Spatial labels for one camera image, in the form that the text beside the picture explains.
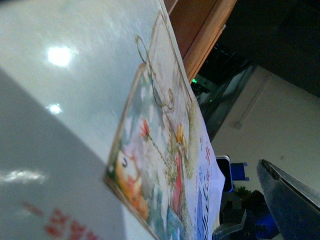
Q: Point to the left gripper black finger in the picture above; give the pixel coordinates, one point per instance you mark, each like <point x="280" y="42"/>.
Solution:
<point x="295" y="207"/>

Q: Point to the left wooden cabinet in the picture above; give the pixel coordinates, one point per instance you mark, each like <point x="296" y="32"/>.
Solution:
<point x="197" y="25"/>

